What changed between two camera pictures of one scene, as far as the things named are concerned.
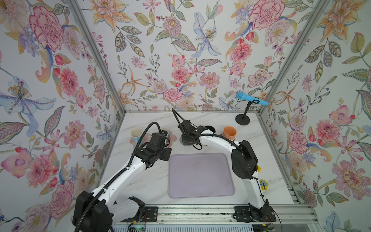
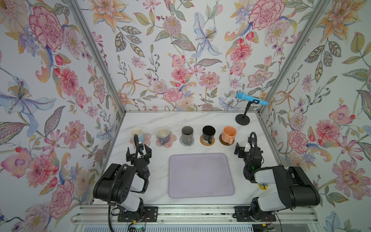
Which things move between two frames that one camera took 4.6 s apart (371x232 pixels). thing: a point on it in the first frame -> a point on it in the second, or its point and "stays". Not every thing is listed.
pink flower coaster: x=146 y=139 stays
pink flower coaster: x=172 y=138 stays
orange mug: x=229 y=132 stays
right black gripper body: x=186 y=140 -> x=248 y=168
